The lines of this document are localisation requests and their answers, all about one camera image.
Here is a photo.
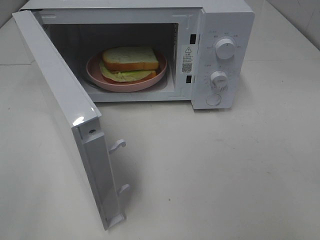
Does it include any round white door button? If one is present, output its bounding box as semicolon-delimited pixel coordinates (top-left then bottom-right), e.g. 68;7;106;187
206;93;222;106

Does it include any upper white power knob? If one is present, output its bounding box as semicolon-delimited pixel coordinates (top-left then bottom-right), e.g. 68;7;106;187
215;36;236;60

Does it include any sandwich with lettuce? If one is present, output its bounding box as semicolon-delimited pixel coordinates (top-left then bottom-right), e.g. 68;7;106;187
99;46;159;83

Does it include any white microwave door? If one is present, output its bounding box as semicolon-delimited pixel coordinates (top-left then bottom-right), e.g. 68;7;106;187
12;10;130;230

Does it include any lower white timer knob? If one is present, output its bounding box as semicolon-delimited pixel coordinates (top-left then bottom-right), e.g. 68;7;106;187
210;70;228;91

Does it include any pink round plate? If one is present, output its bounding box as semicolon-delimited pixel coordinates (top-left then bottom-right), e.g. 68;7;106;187
86;51;168;93

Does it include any glass microwave turntable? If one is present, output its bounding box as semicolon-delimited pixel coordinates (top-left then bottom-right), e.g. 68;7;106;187
78;70;174;94

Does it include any white microwave oven body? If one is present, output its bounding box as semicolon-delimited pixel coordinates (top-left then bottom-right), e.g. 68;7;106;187
18;0;255;109

